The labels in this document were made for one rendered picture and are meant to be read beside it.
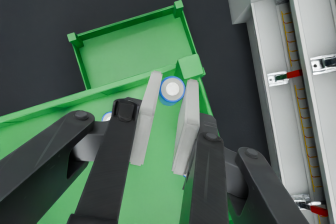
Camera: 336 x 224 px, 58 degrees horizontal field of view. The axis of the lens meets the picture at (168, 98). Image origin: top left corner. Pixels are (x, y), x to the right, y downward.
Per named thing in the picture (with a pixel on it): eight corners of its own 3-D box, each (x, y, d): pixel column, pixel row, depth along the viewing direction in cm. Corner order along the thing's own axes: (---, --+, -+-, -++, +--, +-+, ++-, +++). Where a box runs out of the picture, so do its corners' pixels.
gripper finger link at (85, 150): (125, 173, 13) (58, 159, 13) (140, 122, 18) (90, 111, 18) (130, 144, 13) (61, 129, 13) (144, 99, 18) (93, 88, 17)
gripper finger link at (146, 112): (142, 167, 15) (127, 164, 15) (154, 111, 22) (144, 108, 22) (154, 115, 14) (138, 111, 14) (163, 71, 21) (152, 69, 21)
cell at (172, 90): (162, 108, 27) (163, 105, 20) (155, 88, 27) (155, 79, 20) (181, 102, 27) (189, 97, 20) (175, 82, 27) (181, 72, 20)
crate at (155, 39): (97, 111, 82) (90, 111, 74) (75, 41, 83) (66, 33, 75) (201, 78, 84) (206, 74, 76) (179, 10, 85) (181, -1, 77)
